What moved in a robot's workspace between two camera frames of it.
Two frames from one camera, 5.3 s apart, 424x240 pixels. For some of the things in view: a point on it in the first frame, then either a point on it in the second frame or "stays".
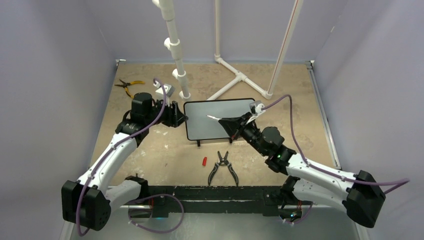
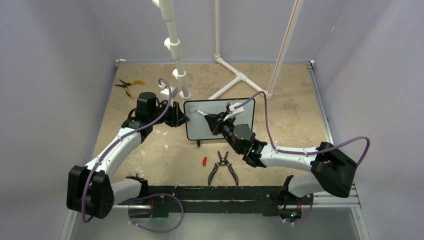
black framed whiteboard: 201,118 stays
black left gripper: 174,116 stays
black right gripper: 231,125 → 216,121
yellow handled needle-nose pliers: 125,85 stays
